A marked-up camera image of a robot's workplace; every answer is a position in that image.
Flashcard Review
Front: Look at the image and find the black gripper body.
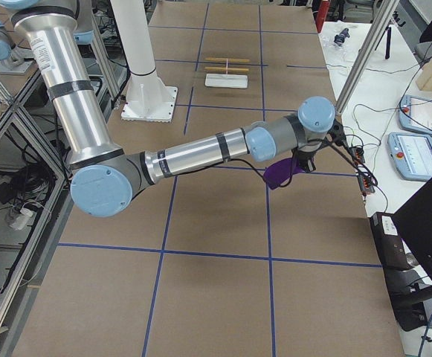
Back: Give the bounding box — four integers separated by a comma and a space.
295, 149, 316, 173

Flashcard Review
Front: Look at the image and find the purple microfiber towel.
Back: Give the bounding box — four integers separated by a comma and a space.
263, 158, 305, 190

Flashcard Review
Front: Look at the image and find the spare robot arm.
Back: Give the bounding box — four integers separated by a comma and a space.
0, 22, 34, 75

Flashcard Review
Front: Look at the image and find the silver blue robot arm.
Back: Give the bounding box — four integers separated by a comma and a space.
1, 1, 346, 217

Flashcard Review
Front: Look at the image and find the white towel rack base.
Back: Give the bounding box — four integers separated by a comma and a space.
204, 73, 248, 89

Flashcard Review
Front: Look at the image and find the upper wooden rack rod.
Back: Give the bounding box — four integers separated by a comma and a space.
204, 57, 251, 64

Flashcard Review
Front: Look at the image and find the wooden rack rod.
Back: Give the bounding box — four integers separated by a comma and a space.
204, 57, 251, 64
204, 66, 250, 74

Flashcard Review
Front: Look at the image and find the lower wooden rack rod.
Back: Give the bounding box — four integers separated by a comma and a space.
204, 66, 250, 74

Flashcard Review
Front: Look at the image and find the orange connector box upper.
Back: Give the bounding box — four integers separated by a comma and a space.
349, 146, 365, 164

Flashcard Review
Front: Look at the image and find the orange connector box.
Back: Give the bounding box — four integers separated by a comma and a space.
349, 146, 365, 164
356, 173, 375, 198

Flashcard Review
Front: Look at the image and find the orange connector box lower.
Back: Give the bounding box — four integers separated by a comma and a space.
356, 173, 375, 198

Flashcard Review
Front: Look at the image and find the lower teach pendant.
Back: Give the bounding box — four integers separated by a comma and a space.
387, 132, 432, 181

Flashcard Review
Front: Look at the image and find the teach pendant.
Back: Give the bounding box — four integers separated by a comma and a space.
399, 94, 432, 136
387, 132, 432, 181

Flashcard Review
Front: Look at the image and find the upper teach pendant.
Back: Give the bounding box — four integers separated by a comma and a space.
399, 94, 432, 136

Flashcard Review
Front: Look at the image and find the dark blue object in plastic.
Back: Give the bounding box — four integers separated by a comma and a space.
333, 28, 350, 47

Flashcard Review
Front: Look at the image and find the black monitor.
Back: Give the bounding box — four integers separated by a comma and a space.
392, 177, 432, 279

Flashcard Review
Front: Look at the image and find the red cylinder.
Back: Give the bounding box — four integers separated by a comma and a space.
315, 0, 330, 27

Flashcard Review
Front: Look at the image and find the black computer box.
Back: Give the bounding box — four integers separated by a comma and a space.
370, 212, 432, 332

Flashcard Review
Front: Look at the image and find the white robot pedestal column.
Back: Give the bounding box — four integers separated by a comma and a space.
111, 0, 178, 123

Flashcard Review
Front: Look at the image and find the aluminium frame post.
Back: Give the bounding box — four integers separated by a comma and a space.
335, 0, 400, 115

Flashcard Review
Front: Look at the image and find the aluminium frame cart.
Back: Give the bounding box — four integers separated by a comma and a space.
0, 55, 127, 350

